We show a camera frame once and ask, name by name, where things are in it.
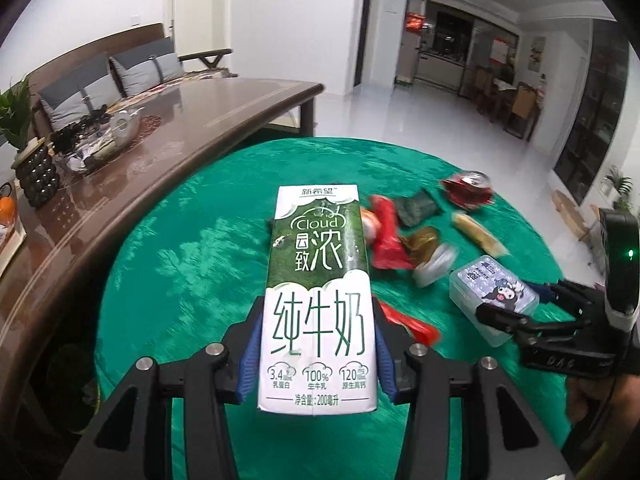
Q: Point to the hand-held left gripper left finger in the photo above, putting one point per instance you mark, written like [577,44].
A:
[246,376]

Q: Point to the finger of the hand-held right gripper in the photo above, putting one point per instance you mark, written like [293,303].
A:
[520,325]
[575,297]

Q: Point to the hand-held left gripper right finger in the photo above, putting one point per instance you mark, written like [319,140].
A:
[385,366]

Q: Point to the clear plastic box cartoon label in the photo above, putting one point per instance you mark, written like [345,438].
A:
[480,290]

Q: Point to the green white milk carton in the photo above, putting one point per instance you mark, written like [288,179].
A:
[315,285]

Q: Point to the large red wrapper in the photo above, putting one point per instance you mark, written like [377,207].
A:
[387,240]

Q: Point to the person's right hand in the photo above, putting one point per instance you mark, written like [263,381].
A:
[587,400]

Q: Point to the small red orange wrapper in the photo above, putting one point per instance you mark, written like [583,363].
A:
[417,329]

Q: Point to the small green potted plant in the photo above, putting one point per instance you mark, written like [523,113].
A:
[619,185]

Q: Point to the yellow snack bar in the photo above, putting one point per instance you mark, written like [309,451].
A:
[477,232]

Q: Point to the clear cup silver lid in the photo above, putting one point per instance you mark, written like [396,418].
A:
[435,266]

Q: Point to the gold wrapper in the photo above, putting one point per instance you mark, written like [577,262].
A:
[422,242]

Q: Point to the green patterned tablecloth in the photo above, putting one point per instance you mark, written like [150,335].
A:
[190,260]

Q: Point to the crushed red can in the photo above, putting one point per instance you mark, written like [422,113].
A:
[467,190]

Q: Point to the dark green packet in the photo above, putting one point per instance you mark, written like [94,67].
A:
[415,210]

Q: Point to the dark glass door cabinet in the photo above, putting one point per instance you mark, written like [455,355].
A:
[595,110]

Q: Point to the wooden dining chair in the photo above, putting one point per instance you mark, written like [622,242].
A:
[525,107]

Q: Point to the dining table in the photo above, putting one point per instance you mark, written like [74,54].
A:
[500,87]

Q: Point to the long brown wooden table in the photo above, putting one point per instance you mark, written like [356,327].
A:
[200,125]

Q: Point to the red white door poster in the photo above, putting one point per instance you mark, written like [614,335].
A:
[502,50]

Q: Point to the glass fruit bowl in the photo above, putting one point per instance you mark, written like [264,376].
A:
[87,152]

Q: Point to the glass teapot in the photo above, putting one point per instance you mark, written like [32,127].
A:
[122,124]

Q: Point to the potted plant black bobbled pot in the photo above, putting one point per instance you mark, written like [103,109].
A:
[34,175]

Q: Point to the orange fruit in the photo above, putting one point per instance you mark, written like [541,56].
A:
[5,208]

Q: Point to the red hanging decoration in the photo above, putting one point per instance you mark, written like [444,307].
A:
[415,21]

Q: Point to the grey sofa cushion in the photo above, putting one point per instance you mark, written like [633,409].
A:
[145,67]
[75,92]

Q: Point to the dark wooden sofa bench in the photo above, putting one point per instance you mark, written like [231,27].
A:
[145,32]

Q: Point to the framed wall picture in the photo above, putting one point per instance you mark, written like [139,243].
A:
[537,49]

